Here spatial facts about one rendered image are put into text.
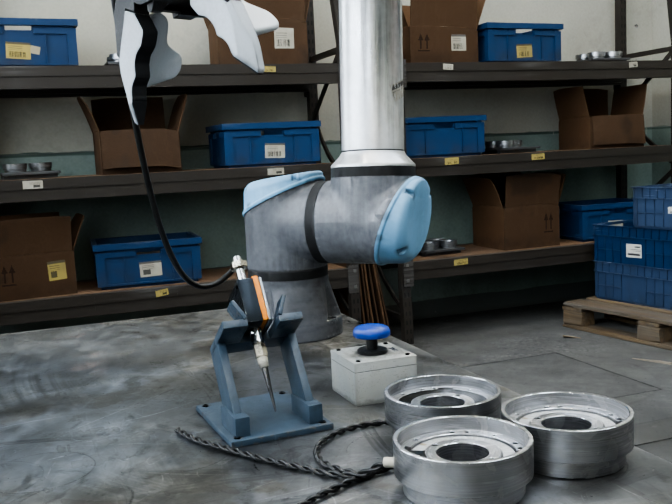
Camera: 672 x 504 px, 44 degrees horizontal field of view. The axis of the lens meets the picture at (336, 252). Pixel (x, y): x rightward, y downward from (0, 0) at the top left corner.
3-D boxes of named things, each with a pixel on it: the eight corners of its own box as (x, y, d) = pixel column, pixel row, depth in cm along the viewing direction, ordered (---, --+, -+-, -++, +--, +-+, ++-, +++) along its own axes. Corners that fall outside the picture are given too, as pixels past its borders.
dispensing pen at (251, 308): (266, 406, 76) (226, 247, 83) (256, 421, 79) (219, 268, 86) (288, 402, 77) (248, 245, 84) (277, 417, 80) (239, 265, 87)
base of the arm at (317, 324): (228, 329, 126) (224, 264, 125) (322, 317, 131) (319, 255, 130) (255, 349, 112) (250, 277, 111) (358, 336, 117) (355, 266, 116)
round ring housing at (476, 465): (533, 465, 67) (532, 416, 67) (535, 522, 57) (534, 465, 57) (404, 460, 70) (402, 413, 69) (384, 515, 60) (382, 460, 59)
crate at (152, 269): (193, 271, 449) (190, 231, 447) (204, 281, 413) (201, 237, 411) (93, 280, 434) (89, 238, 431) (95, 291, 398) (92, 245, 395)
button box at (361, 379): (418, 396, 87) (417, 351, 87) (356, 406, 85) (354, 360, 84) (386, 378, 95) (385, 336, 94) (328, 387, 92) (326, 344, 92)
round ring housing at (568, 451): (621, 436, 73) (621, 390, 72) (647, 484, 63) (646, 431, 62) (499, 435, 75) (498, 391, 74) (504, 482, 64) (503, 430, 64)
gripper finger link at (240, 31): (319, 42, 64) (250, -27, 67) (266, 38, 59) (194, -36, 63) (301, 75, 65) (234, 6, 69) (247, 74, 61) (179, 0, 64)
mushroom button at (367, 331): (398, 372, 88) (396, 325, 87) (363, 377, 87) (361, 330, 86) (382, 363, 92) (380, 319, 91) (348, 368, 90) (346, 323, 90)
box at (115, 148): (196, 170, 404) (191, 89, 400) (86, 176, 386) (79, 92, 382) (180, 169, 444) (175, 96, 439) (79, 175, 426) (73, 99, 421)
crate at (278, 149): (299, 163, 466) (297, 123, 464) (322, 163, 431) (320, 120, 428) (208, 168, 448) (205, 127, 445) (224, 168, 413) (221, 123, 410)
